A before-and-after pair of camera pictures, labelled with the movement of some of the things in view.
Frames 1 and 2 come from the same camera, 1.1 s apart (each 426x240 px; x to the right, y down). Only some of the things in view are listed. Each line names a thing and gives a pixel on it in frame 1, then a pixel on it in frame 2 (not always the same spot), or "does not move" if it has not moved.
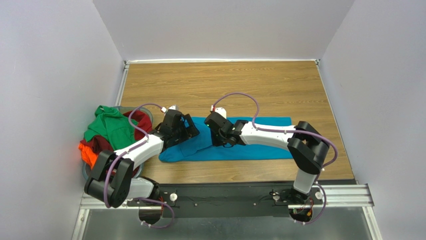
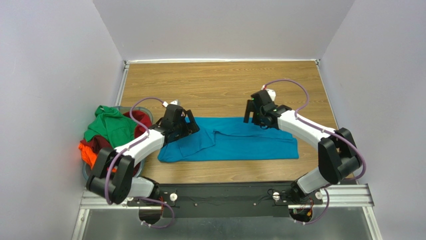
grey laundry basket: [139, 170] does not move
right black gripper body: [217, 133] -> [252, 113]
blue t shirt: [199, 147] does not move
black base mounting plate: [245, 200] does not move
